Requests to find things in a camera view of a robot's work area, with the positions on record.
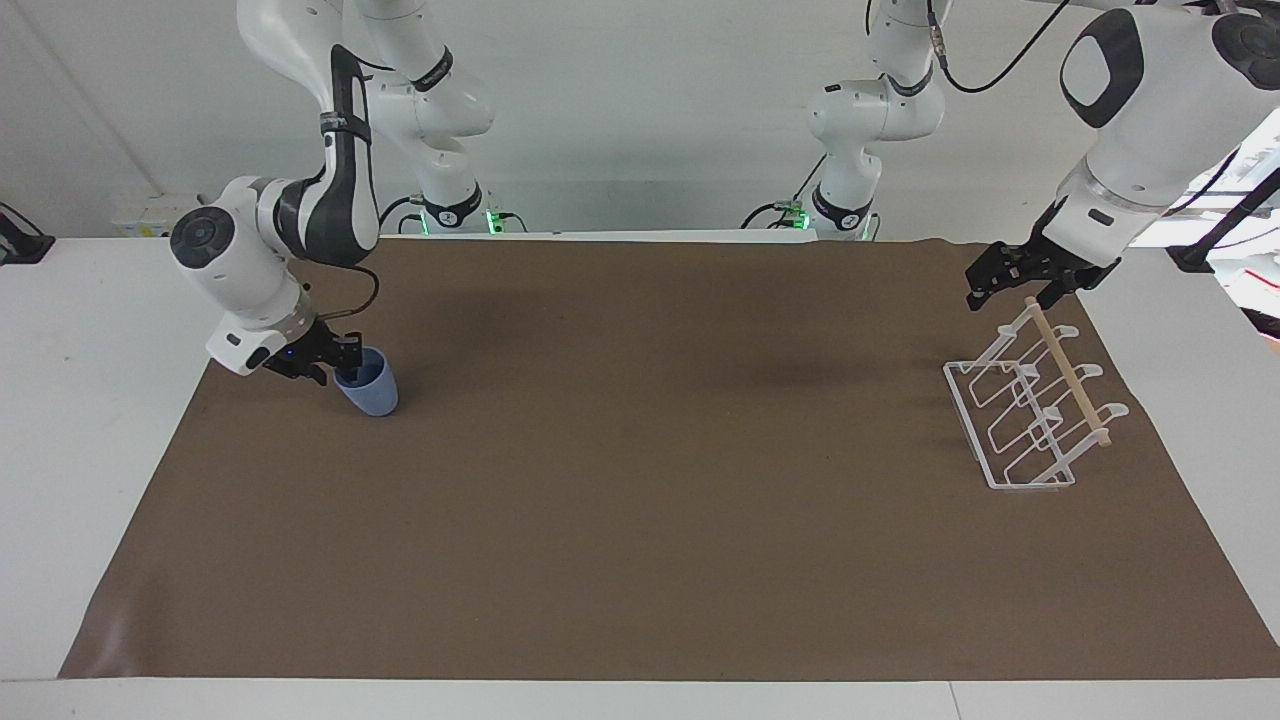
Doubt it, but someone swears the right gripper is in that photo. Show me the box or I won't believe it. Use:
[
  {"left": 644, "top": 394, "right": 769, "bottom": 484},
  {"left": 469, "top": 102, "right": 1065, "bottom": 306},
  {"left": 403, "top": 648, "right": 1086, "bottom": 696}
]
[{"left": 263, "top": 318, "right": 364, "bottom": 388}]

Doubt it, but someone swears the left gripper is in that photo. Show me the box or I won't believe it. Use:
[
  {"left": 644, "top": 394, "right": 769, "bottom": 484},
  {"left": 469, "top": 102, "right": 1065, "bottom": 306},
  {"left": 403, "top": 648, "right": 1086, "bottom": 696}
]
[{"left": 964, "top": 226, "right": 1121, "bottom": 311}]

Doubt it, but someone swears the blue cup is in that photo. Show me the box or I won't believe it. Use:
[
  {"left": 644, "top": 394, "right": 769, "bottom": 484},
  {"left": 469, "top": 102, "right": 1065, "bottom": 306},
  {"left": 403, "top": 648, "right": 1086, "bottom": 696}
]
[{"left": 333, "top": 346, "right": 400, "bottom": 418}]

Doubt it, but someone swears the black stand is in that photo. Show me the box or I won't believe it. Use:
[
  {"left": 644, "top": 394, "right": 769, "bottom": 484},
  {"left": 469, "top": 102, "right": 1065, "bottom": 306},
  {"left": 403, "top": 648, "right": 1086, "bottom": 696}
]
[
  {"left": 1166, "top": 168, "right": 1280, "bottom": 274},
  {"left": 0, "top": 203, "right": 57, "bottom": 267}
]

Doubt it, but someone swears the black cable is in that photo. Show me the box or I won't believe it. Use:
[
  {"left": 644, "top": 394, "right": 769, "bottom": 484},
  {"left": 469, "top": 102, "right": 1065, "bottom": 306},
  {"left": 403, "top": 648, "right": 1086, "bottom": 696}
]
[
  {"left": 379, "top": 196, "right": 428, "bottom": 235},
  {"left": 925, "top": 0, "right": 1073, "bottom": 97},
  {"left": 741, "top": 152, "right": 831, "bottom": 230},
  {"left": 318, "top": 262, "right": 382, "bottom": 322}
]

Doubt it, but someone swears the white wire cup holder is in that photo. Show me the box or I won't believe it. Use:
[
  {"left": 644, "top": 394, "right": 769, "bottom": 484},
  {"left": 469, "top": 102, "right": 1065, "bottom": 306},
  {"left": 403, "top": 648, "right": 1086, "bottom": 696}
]
[{"left": 942, "top": 296, "right": 1132, "bottom": 492}]

